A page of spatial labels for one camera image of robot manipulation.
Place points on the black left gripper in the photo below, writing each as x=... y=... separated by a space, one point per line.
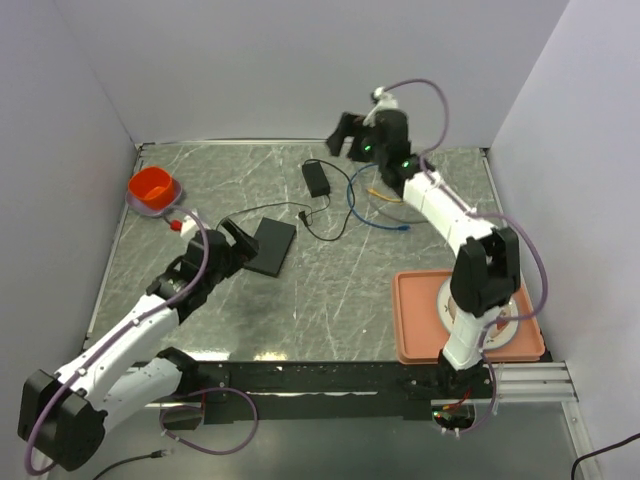
x=239 y=251

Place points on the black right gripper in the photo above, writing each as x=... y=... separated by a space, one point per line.
x=351 y=128

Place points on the black network switch box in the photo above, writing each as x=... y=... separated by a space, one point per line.
x=274 y=238

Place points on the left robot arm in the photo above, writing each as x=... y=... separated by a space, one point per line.
x=66 y=415

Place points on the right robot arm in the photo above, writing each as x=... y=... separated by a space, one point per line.
x=486 y=271

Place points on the orange plastic cup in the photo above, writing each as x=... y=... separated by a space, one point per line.
x=153 y=187

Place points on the pink plastic tray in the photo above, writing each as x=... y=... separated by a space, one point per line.
x=420 y=335

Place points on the patterned ceramic plate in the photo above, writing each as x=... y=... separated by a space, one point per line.
x=498 y=335

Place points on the aluminium frame rail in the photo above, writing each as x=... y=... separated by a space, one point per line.
x=536 y=382

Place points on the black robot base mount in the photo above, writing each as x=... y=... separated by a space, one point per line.
x=223 y=407

